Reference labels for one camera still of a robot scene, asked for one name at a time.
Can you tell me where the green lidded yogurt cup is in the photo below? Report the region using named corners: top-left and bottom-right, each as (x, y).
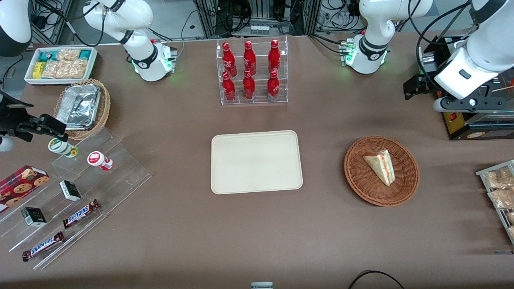
top-left (48, 137), bottom-right (79, 158)

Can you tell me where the triangle sandwich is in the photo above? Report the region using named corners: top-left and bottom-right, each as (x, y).
top-left (363, 149), bottom-right (396, 187)

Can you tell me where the red cola bottle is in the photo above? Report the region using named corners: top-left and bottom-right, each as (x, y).
top-left (243, 40), bottom-right (257, 75)
top-left (243, 70), bottom-right (256, 100)
top-left (222, 71), bottom-right (236, 102)
top-left (267, 71), bottom-right (280, 101)
top-left (222, 42), bottom-right (237, 77)
top-left (268, 39), bottom-right (281, 73)

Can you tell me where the red lidded yogurt cup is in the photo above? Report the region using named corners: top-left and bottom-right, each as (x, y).
top-left (87, 151), bottom-right (114, 171)

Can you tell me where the red cookie box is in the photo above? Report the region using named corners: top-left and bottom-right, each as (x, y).
top-left (0, 165), bottom-right (51, 214)

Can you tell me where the white rectangular snack bin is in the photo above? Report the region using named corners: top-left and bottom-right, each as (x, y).
top-left (24, 46), bottom-right (98, 86)

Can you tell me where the black machine with yellow label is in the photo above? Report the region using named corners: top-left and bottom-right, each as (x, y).
top-left (420, 35), bottom-right (514, 140)

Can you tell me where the small black carton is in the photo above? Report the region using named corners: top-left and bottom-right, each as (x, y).
top-left (59, 180), bottom-right (82, 202)
top-left (21, 207), bottom-right (48, 228)

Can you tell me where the beige plastic tray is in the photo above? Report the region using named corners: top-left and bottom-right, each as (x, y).
top-left (211, 130), bottom-right (304, 195)

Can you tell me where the round brown wicker basket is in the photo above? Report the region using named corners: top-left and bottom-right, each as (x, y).
top-left (344, 136), bottom-right (420, 207)

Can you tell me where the silver foil container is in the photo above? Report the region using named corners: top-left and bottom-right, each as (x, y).
top-left (55, 83), bottom-right (102, 130)

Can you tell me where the clear acrylic stepped stand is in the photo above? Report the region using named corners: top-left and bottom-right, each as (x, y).
top-left (0, 127), bottom-right (152, 270)

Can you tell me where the clear acrylic bottle rack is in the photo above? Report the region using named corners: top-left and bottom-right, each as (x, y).
top-left (216, 35), bottom-right (289, 106)

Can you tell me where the light wicker basket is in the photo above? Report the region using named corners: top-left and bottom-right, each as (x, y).
top-left (54, 78), bottom-right (111, 140)

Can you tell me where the clear bag of pastries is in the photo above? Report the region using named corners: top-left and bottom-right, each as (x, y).
top-left (487, 188), bottom-right (514, 210)
top-left (483, 166), bottom-right (514, 190)

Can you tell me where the clear bag of crackers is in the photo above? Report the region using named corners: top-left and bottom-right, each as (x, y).
top-left (42, 59), bottom-right (88, 79)

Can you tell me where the Snickers chocolate bar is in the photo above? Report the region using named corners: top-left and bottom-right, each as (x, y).
top-left (62, 199), bottom-right (101, 229)
top-left (22, 231), bottom-right (65, 262)

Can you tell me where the grey wire tray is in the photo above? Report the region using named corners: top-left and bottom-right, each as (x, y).
top-left (475, 159), bottom-right (514, 246)

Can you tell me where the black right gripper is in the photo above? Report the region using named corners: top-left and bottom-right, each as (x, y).
top-left (0, 90), bottom-right (67, 142)

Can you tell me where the black cable loop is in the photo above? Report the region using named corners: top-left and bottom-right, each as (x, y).
top-left (347, 270), bottom-right (406, 289)

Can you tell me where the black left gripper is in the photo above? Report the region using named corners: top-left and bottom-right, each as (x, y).
top-left (403, 72), bottom-right (443, 101)

